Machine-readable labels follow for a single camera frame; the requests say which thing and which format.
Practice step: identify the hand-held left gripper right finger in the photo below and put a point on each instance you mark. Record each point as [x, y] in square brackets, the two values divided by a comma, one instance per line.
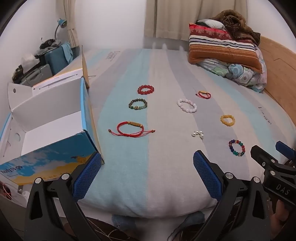
[207, 176]

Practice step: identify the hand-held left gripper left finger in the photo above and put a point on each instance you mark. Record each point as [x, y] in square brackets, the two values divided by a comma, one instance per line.
[89, 176]

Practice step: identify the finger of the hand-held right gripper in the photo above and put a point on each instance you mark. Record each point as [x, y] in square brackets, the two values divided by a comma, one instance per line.
[263, 155]
[285, 148]

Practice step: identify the white and blue cardboard box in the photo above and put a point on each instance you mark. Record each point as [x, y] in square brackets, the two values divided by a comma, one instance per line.
[50, 122]

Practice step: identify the person's right hand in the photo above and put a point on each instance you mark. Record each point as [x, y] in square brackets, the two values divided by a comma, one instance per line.
[283, 215]

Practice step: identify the striped bed sheet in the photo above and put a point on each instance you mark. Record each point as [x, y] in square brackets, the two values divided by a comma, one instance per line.
[166, 143]

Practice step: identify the floral quilt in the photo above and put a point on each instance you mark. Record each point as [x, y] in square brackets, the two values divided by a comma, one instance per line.
[240, 74]

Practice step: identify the grey suitcase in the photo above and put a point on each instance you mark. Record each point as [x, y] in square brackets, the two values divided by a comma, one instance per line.
[37, 75]

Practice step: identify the striped pillow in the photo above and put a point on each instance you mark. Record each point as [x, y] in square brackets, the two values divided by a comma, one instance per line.
[222, 48]

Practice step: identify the teal suitcase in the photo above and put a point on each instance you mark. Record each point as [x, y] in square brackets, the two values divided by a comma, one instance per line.
[55, 60]

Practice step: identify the teal cloth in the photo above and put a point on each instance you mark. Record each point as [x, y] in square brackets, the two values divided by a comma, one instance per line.
[67, 52]

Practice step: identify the white plastic bag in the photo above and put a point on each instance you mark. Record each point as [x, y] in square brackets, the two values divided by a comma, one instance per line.
[29, 59]

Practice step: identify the brown blanket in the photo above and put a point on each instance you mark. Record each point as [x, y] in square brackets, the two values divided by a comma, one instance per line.
[235, 23]

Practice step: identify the black bag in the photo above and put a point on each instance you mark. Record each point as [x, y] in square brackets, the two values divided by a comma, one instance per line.
[49, 43]

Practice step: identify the blue desk lamp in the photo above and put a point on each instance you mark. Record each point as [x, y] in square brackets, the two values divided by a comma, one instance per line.
[60, 24]

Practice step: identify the beige curtain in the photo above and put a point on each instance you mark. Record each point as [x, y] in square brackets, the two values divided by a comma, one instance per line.
[180, 18]

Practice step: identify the wooden bed frame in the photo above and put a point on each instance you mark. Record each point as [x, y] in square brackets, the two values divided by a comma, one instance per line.
[279, 71]

